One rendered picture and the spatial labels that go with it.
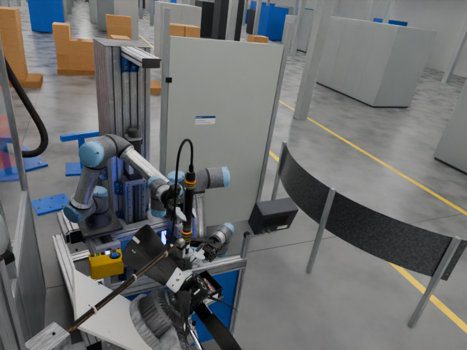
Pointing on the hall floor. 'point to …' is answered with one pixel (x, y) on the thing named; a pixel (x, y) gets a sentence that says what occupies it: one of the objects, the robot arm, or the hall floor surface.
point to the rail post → (236, 300)
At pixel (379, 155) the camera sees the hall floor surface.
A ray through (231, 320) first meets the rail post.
